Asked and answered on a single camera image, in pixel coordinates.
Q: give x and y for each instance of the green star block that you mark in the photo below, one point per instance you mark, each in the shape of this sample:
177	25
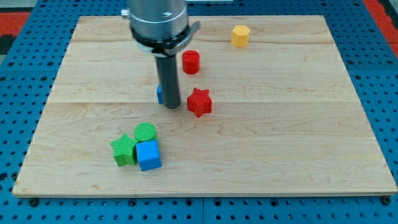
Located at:
124	150

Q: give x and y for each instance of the red cylinder block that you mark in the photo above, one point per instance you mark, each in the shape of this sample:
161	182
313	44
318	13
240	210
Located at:
191	62

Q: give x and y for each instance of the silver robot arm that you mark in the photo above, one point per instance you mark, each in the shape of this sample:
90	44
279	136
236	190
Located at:
161	26

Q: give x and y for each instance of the red star block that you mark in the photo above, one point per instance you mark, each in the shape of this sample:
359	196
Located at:
199	102

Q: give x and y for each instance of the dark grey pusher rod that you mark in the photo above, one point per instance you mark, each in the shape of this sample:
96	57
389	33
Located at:
168	78

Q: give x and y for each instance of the blue cube block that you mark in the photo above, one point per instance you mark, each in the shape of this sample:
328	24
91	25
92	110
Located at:
148	155

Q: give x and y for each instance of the green circle block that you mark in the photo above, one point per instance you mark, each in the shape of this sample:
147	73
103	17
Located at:
145	132

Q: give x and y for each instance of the blue block behind rod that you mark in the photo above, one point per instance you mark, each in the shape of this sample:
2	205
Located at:
159	94

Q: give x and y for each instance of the wooden board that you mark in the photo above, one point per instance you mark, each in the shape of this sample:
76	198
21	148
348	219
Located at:
286	119

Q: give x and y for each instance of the yellow hexagon block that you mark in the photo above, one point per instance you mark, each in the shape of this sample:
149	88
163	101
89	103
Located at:
240	36

